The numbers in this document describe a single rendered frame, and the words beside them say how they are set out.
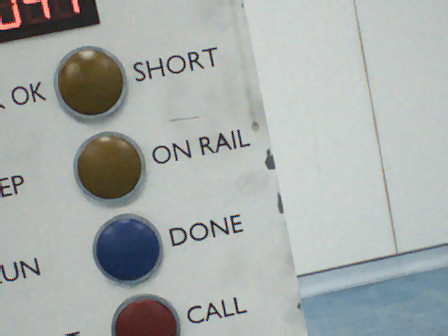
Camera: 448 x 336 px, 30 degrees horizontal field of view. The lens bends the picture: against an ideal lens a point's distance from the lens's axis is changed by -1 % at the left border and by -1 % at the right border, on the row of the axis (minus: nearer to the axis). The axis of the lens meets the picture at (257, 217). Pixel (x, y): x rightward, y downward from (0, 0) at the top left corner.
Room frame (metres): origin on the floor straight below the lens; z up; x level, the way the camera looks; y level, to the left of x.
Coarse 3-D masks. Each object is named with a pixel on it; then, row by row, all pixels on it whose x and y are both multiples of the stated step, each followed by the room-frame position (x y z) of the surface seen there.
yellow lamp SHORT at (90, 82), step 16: (64, 64) 0.35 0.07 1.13; (80, 64) 0.35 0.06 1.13; (96, 64) 0.35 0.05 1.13; (112, 64) 0.35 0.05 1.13; (64, 80) 0.35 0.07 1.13; (80, 80) 0.35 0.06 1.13; (96, 80) 0.35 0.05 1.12; (112, 80) 0.35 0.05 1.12; (64, 96) 0.35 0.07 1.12; (80, 96) 0.35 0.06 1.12; (96, 96) 0.35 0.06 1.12; (112, 96) 0.35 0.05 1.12; (80, 112) 0.35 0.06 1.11; (96, 112) 0.35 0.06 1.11
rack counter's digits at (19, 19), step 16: (0, 0) 0.35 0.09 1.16; (16, 0) 0.36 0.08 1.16; (32, 0) 0.36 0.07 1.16; (48, 0) 0.36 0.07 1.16; (64, 0) 0.36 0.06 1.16; (0, 16) 0.35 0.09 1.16; (16, 16) 0.36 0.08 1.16; (32, 16) 0.36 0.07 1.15; (48, 16) 0.36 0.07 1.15; (64, 16) 0.36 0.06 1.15; (80, 16) 0.36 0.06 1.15
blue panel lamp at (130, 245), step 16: (112, 224) 0.35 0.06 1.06; (128, 224) 0.35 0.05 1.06; (144, 224) 0.36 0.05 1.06; (112, 240) 0.35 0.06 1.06; (128, 240) 0.35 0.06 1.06; (144, 240) 0.35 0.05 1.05; (112, 256) 0.35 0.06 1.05; (128, 256) 0.35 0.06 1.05; (144, 256) 0.35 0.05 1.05; (112, 272) 0.35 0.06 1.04; (128, 272) 0.35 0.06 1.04; (144, 272) 0.35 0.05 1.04
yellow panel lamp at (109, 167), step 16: (96, 144) 0.35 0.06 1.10; (112, 144) 0.35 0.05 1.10; (128, 144) 0.36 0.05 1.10; (80, 160) 0.35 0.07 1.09; (96, 160) 0.35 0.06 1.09; (112, 160) 0.35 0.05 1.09; (128, 160) 0.35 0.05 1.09; (80, 176) 0.35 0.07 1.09; (96, 176) 0.35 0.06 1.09; (112, 176) 0.35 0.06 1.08; (128, 176) 0.35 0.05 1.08; (96, 192) 0.35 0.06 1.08; (112, 192) 0.35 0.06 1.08; (128, 192) 0.36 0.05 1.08
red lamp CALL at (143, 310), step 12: (144, 300) 0.36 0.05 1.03; (120, 312) 0.36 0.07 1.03; (132, 312) 0.35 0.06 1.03; (144, 312) 0.35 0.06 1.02; (156, 312) 0.35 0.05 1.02; (168, 312) 0.36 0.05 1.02; (120, 324) 0.35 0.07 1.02; (132, 324) 0.35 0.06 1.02; (144, 324) 0.35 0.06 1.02; (156, 324) 0.35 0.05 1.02; (168, 324) 0.35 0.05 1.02
